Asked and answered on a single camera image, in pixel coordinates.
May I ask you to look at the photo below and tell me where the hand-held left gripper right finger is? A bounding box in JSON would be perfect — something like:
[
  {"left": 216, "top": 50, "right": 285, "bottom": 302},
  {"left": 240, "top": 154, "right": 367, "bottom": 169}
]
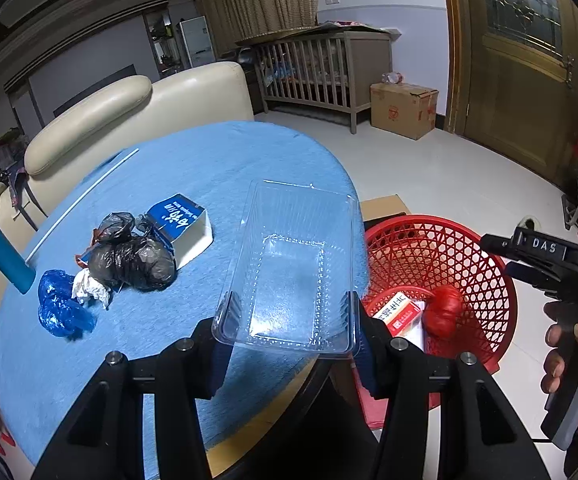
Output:
[{"left": 340, "top": 290, "right": 551, "bottom": 480}]

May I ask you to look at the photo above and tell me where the cream leather sofa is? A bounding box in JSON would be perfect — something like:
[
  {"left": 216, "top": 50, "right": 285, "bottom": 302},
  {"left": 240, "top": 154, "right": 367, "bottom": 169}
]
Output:
[{"left": 0, "top": 61, "right": 256, "bottom": 392}]

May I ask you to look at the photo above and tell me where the white standing air conditioner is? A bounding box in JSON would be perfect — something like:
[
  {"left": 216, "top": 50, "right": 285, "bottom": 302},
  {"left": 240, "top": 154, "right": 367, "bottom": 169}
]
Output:
[{"left": 178, "top": 16, "right": 216, "bottom": 69}]

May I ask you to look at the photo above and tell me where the red plastic basket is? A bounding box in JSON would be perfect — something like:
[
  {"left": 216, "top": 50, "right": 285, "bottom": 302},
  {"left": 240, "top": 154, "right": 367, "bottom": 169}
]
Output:
[{"left": 361, "top": 215, "right": 518, "bottom": 431}]

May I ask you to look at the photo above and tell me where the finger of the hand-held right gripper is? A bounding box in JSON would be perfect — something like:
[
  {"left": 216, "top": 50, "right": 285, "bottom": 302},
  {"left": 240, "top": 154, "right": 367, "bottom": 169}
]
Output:
[
  {"left": 505, "top": 259, "right": 561, "bottom": 294},
  {"left": 479, "top": 226, "right": 568, "bottom": 264}
]

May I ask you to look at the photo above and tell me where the blue plastic bag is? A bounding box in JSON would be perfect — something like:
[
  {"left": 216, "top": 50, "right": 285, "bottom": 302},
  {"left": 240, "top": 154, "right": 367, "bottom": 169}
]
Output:
[{"left": 38, "top": 269, "right": 96, "bottom": 340}]

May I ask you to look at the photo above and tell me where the clear plastic tray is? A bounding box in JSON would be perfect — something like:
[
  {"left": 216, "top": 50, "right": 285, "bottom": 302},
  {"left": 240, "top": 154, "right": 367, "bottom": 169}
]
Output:
[{"left": 211, "top": 179, "right": 361, "bottom": 356}]

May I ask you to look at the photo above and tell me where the small black plastic bag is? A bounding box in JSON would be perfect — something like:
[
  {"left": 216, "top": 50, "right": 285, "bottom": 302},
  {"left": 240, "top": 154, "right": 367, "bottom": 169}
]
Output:
[{"left": 94, "top": 212, "right": 138, "bottom": 244}]

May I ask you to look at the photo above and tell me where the red plastic bag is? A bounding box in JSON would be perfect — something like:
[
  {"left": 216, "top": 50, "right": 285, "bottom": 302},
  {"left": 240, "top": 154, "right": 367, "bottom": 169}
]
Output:
[{"left": 421, "top": 285, "right": 463, "bottom": 339}]

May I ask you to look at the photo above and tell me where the red and white medicine box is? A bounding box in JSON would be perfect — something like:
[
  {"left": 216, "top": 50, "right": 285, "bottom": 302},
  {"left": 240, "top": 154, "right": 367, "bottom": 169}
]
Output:
[{"left": 373, "top": 294, "right": 427, "bottom": 352}]

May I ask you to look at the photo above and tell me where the wooden crib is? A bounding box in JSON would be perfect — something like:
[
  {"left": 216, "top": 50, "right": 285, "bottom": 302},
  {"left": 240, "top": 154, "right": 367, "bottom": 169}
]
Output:
[{"left": 236, "top": 27, "right": 393, "bottom": 135}]

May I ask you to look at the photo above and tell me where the large black plastic bag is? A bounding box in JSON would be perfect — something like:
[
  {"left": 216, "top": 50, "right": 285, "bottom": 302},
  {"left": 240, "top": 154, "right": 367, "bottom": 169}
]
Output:
[{"left": 87, "top": 236, "right": 177, "bottom": 292}]

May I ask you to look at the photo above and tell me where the cardboard box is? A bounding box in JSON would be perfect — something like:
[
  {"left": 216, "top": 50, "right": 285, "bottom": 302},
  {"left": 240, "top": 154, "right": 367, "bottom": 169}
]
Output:
[{"left": 370, "top": 82, "right": 440, "bottom": 141}]

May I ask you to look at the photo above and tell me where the thin white stick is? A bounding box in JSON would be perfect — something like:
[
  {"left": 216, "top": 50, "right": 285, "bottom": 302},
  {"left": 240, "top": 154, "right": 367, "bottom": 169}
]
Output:
[{"left": 26, "top": 147, "right": 140, "bottom": 264}]

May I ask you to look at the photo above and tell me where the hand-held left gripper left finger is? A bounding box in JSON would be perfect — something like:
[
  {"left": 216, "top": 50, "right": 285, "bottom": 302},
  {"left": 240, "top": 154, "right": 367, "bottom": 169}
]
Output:
[{"left": 29, "top": 292, "right": 243, "bottom": 480}]

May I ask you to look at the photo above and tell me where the wooden door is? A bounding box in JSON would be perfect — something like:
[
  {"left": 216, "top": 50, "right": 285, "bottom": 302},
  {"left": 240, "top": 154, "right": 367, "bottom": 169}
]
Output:
[{"left": 440, "top": 0, "right": 578, "bottom": 188}]

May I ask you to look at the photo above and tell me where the crumpled white paper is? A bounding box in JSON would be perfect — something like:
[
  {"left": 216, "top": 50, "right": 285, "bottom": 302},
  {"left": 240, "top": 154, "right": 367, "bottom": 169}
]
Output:
[{"left": 71, "top": 269, "right": 112, "bottom": 309}]

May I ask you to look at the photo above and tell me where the blue milk carton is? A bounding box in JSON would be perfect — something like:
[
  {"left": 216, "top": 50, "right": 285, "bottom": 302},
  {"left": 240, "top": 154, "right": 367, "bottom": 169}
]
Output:
[{"left": 146, "top": 193, "right": 215, "bottom": 270}]

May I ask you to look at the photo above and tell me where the blue tablecloth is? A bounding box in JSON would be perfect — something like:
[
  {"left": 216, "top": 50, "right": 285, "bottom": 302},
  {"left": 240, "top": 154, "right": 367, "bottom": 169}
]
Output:
[{"left": 0, "top": 121, "right": 371, "bottom": 468}]

